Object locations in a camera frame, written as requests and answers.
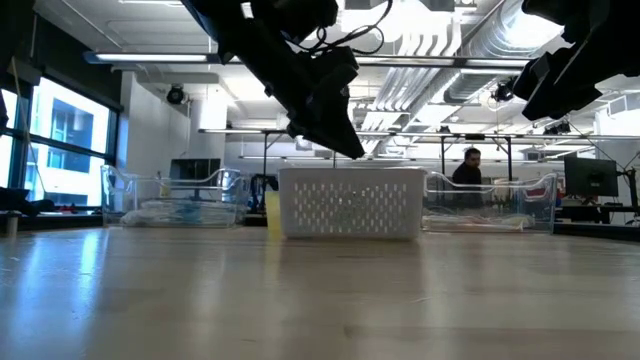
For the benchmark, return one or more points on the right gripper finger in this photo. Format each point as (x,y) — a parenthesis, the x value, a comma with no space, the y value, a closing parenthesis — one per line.
(560,85)

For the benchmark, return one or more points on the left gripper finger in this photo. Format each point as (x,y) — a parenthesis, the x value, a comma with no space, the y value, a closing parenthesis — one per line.
(337,70)
(335,137)

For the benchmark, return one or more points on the white perforated plastic basket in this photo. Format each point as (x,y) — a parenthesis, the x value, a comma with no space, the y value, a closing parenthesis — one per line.
(350,177)

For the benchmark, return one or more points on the orange toothbrush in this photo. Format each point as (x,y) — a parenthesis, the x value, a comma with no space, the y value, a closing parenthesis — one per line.
(460,226)
(500,220)

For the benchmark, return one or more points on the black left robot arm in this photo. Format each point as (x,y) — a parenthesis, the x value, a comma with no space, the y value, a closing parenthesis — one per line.
(225,30)

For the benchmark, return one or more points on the black ceiling spotlight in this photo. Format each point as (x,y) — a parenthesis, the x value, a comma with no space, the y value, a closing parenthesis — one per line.
(175,94)
(502,92)

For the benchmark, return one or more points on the black desk monitor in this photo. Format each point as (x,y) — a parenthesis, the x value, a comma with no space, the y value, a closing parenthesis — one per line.
(590,177)

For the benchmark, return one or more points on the clear plastic bin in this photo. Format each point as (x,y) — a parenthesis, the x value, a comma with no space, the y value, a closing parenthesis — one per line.
(545,205)
(240,190)

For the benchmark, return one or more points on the person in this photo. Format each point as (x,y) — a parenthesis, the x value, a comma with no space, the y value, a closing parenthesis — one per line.
(467,170)

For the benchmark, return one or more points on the dark wide monitor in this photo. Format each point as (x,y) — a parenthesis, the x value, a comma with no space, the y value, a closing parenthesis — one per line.
(195,170)

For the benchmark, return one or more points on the overhead light bar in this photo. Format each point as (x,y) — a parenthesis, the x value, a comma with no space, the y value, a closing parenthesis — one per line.
(150,58)

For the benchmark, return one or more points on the large window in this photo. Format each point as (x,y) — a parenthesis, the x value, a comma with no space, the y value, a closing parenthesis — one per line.
(70,120)

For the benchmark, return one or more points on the dark lumpy object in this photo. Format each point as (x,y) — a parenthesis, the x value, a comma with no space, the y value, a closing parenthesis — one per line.
(25,202)

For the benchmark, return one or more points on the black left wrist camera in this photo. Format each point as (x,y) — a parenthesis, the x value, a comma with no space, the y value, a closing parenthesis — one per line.
(300,15)

